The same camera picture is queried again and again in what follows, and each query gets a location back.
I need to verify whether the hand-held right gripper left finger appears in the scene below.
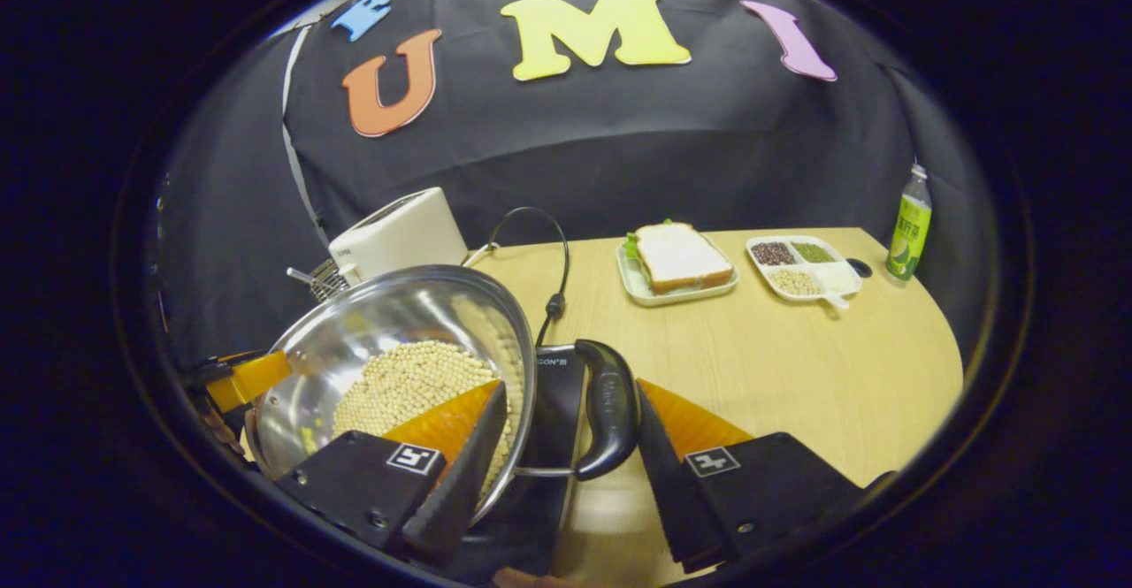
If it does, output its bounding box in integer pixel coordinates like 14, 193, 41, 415
276, 380, 510, 562

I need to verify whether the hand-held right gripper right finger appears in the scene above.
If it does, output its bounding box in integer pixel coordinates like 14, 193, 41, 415
635, 378, 894, 574

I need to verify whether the black induction cooktop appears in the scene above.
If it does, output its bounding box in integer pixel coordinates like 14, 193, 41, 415
442, 345, 590, 585

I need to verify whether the steel pot with soybeans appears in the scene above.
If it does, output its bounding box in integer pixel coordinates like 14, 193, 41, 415
245, 265, 639, 527

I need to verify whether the white sandwich plate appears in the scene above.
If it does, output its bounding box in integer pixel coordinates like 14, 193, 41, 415
616, 239, 740, 308

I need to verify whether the white toaster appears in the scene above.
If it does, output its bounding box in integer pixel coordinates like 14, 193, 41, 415
328, 187, 469, 286

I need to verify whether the sandwich with lettuce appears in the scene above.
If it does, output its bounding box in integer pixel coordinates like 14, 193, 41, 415
622, 219, 736, 296

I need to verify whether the white divided bean dish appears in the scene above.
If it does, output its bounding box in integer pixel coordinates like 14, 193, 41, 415
746, 234, 864, 311

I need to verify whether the green drink bottle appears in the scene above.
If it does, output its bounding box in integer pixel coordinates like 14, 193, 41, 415
886, 164, 933, 283

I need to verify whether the black backdrop cloth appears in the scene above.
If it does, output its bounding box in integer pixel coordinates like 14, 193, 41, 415
155, 0, 996, 368

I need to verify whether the black power cable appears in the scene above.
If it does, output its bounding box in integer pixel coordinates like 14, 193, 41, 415
486, 207, 570, 348

